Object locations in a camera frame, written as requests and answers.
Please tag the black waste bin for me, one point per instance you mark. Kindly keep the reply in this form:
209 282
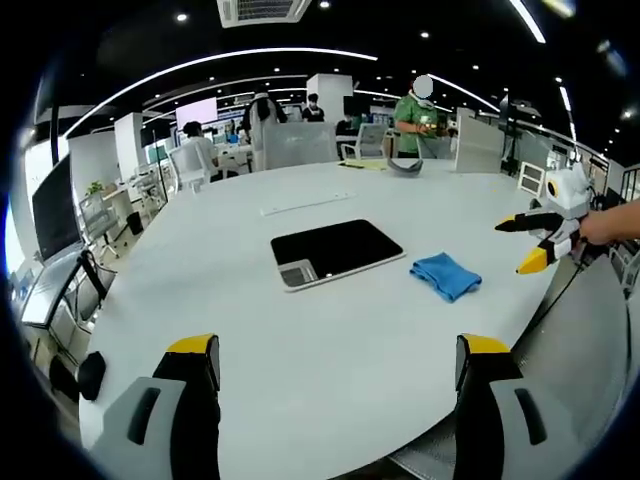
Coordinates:
135 223

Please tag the black pouch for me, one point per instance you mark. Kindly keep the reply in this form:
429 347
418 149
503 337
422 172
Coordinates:
92 375

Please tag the white open box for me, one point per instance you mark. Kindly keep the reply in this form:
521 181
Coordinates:
531 179

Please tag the curved ceiling light strip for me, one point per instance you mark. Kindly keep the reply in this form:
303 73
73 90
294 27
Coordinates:
225 55

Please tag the dark edged side desk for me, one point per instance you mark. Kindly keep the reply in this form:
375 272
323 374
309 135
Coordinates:
50 290

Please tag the bright wall screen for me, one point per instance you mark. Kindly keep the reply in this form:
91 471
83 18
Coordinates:
196 115

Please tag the grey mesh office chair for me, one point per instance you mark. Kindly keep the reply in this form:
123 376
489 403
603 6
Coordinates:
575 350

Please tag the small potted plant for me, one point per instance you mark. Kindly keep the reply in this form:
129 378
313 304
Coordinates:
95 188

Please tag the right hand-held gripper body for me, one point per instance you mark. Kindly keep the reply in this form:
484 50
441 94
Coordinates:
567 195

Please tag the black railing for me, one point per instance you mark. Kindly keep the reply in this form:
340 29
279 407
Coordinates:
627 182

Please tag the ceiling air vent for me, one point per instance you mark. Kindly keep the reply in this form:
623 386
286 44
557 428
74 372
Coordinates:
265 12

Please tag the person's right hand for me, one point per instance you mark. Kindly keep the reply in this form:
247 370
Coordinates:
602 227

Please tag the grey mesh chair back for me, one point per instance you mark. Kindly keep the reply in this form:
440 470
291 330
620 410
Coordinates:
300 145

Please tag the white desk partition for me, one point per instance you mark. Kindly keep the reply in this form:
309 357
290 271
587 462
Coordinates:
477 142

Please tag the large computer monitor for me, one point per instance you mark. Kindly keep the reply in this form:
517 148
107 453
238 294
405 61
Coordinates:
55 210

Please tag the white office chair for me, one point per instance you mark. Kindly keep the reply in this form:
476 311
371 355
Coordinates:
367 140
187 167

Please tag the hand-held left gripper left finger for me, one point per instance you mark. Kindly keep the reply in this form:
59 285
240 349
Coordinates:
150 430

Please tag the black tripod stand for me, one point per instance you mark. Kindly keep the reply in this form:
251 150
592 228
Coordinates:
511 135

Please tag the yellow paper sheet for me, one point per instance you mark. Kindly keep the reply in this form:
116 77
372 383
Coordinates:
365 165

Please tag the light mesh office chair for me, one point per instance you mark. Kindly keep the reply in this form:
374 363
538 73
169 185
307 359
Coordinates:
97 215

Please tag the blue cleaning cloth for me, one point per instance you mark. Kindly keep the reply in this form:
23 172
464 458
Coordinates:
445 277

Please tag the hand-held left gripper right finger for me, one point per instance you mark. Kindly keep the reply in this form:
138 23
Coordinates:
505 435

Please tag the straight ceiling light strip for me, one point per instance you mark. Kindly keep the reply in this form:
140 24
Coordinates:
530 22

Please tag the grey curved headset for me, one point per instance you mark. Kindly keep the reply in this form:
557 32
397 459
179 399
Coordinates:
405 171

